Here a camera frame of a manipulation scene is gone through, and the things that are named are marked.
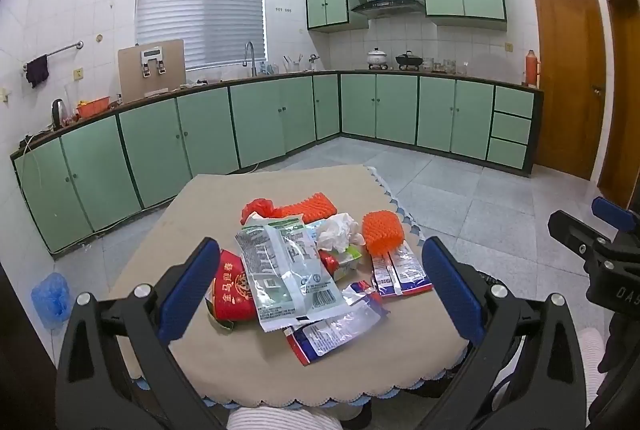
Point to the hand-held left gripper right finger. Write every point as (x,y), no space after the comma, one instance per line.
(452,290)

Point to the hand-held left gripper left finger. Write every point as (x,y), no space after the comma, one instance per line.
(185,290)

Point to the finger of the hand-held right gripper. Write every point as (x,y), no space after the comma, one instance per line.
(570,225)
(607,210)

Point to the red blue sachet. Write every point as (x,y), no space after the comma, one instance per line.
(412,272)
(385,277)

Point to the red packet with gold print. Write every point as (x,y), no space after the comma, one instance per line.
(232,295)

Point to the small red white wrapper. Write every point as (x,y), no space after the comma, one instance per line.
(362,292)

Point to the short orange foam net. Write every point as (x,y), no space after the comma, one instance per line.
(382,232)

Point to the grey-green plastic packet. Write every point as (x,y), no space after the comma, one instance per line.
(280,280)

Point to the small green white box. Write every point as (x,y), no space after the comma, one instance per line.
(347,262)

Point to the red plastic bag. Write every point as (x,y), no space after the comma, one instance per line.
(257,207)

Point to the clear wrapper with green edge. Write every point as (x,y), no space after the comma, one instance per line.
(285,224)

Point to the crumpled white tissue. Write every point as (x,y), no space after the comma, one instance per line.
(340,230)

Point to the round beige-covered table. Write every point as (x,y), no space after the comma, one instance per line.
(280,380)

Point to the wooden door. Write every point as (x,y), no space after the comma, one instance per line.
(565,85)

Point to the clear blue red wrapper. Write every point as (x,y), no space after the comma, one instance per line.
(325,335)

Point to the blue plastic bag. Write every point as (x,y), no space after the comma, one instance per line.
(50,300)

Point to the green base cabinets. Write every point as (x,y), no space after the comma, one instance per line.
(150,150)

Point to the long orange foam net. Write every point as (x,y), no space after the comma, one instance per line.
(310,205)

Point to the red thermos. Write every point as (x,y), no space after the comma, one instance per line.
(531,68)

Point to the glass jar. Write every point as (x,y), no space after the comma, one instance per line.
(463,69)
(428,64)
(449,67)

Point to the orange basket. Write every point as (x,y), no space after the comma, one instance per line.
(92,109)

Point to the electric kettle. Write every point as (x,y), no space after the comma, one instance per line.
(58,113)

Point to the wooden board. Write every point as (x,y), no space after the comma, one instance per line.
(131,78)

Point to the black wok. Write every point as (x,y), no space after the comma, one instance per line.
(408,60)

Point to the metal faucet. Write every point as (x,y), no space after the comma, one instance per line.
(249,58)

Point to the white pot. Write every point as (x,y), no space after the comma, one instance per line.
(378,59)

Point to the utensil holder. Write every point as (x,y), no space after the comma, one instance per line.
(292,65)

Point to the dark cloth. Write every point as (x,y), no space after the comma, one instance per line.
(37,71)

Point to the white window blind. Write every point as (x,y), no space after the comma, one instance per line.
(200,10)

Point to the range hood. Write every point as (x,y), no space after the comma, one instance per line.
(387,5)

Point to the metal bracket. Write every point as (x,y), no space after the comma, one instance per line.
(154,60)

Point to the metal towel rail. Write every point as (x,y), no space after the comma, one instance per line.
(60,50)

